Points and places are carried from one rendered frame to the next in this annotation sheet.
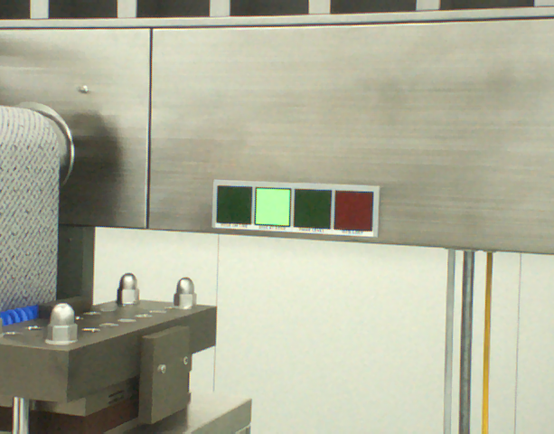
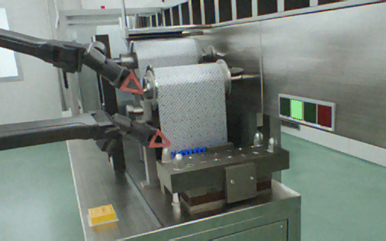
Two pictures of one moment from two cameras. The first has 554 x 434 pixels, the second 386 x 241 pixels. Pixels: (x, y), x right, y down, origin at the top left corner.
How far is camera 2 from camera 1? 0.81 m
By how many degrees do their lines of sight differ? 48
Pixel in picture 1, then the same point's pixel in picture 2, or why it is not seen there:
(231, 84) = (283, 46)
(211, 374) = not seen: outside the picture
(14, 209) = (197, 107)
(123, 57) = (253, 35)
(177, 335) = (245, 167)
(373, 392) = not seen: outside the picture
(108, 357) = (199, 176)
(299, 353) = not seen: outside the picture
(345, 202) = (321, 110)
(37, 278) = (214, 133)
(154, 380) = (227, 186)
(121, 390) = (215, 187)
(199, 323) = (272, 159)
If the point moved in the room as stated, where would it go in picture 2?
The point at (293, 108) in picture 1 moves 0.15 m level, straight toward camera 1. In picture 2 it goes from (303, 59) to (268, 63)
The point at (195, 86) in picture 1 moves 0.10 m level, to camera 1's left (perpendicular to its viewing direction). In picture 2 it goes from (272, 47) to (248, 49)
